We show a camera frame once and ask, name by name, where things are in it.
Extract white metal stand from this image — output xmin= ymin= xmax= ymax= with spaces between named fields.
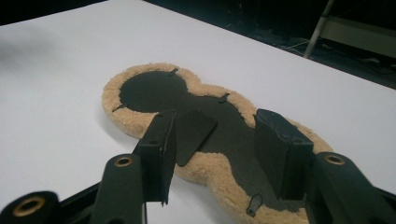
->
xmin=303 ymin=0 xmax=396 ymax=60

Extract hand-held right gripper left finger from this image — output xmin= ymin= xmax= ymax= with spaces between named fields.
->
xmin=133 ymin=108 xmax=177 ymax=207

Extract tan plush photo frame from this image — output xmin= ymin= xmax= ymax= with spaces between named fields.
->
xmin=102 ymin=62 xmax=334 ymax=224

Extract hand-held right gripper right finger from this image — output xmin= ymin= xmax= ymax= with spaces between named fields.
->
xmin=253 ymin=107 xmax=316 ymax=202

